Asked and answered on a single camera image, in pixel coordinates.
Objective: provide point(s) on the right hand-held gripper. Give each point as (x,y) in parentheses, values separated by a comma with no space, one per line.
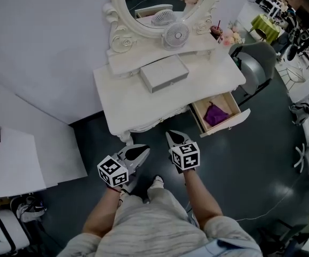
(185,157)

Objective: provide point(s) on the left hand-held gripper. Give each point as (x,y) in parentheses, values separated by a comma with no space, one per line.
(112,171)

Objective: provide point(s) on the white dressing table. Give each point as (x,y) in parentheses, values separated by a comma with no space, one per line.
(122,103)

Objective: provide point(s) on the person's left forearm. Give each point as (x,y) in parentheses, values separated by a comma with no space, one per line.
(100,213)

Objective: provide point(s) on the person's right forearm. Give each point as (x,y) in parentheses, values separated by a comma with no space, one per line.
(199,197)

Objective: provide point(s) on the person's white shoe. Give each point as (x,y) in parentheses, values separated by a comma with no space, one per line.
(158,181)

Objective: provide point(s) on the purple cloth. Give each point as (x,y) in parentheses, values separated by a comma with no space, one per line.
(215,115)

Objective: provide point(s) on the person's light trousers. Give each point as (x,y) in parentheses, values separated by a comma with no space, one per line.
(159,197)

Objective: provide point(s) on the white grey jewelry box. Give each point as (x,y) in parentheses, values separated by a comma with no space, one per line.
(165,71)

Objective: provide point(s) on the person's striped grey shirt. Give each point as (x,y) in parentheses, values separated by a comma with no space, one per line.
(154,231)

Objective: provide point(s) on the black green device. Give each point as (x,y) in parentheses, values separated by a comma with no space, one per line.
(238,60)

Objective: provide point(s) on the small white desk fan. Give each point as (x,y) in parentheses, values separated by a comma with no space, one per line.
(176,36)

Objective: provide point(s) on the grey armchair with black legs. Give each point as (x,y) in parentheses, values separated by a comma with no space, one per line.
(258,63)

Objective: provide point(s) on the dark drink cup with straw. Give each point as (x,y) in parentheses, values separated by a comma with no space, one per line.
(216,32)

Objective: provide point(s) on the pink flowers in white vase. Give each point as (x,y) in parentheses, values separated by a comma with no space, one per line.
(233,37)

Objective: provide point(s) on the white cabinet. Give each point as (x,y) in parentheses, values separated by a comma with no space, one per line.
(17,157)

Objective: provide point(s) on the grey backpack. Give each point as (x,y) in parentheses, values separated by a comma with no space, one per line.
(301,112)

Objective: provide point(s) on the white ornate oval mirror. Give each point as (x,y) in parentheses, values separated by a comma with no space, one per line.
(119,23)

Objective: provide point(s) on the round table with green cloth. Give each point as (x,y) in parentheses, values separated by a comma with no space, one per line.
(266,27)

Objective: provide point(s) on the black metal chair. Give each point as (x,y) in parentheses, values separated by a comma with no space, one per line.
(290,237)

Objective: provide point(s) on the white case with black trim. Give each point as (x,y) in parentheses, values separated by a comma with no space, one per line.
(1,231)

